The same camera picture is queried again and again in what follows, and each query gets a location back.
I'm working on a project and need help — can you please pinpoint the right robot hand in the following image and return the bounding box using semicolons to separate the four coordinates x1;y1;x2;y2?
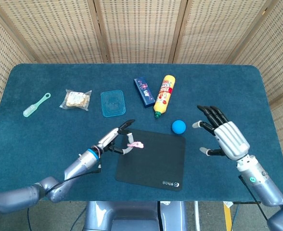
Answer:
192;105;251;161

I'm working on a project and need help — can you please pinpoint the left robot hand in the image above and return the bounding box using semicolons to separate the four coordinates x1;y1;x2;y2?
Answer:
93;119;135;155

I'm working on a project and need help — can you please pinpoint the small pink object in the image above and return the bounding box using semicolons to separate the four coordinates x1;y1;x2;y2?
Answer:
127;141;145;149

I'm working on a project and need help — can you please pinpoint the blue transparent plastic lid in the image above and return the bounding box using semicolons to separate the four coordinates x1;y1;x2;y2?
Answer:
100;90;128;118

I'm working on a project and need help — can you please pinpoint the black mouse pad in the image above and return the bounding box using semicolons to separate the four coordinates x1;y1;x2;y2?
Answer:
115;128;186;192

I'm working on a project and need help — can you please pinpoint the clear bag of snacks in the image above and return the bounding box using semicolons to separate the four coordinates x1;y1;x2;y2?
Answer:
59;89;92;112

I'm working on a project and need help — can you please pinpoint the blue ball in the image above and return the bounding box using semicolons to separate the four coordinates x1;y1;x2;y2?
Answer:
172;119;187;134

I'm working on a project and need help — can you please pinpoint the dark blue printed box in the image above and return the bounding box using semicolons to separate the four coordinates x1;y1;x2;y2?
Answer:
133;77;156;109

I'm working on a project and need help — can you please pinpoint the yellow bottle green cap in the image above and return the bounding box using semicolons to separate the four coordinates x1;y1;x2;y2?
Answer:
153;75;176;120

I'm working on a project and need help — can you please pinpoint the blue table cloth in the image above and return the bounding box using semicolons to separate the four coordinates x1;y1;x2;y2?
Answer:
0;63;283;202

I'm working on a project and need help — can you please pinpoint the grey robot torso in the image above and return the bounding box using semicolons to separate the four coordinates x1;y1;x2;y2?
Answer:
82;201;188;231

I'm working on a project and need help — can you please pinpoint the mint green brush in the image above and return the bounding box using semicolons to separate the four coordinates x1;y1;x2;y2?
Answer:
23;92;51;118

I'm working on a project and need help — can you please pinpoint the white table leg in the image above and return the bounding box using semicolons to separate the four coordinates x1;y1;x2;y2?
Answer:
193;201;201;231

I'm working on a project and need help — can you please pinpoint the woven bamboo screen panel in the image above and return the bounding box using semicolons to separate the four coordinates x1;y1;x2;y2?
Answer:
93;0;189;64
0;0;111;64
230;0;283;179
172;0;276;65

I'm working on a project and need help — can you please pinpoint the narrow woven screen panel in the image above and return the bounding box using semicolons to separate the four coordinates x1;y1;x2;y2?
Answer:
0;2;38;116

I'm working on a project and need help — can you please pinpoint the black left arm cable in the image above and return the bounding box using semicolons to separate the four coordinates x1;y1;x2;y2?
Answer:
46;165;103;195

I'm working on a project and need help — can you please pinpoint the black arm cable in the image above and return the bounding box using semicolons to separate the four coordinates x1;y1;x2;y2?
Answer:
238;175;269;222
46;165;103;195

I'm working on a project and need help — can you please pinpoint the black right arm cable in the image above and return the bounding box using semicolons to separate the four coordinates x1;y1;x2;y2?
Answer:
238;175;269;222

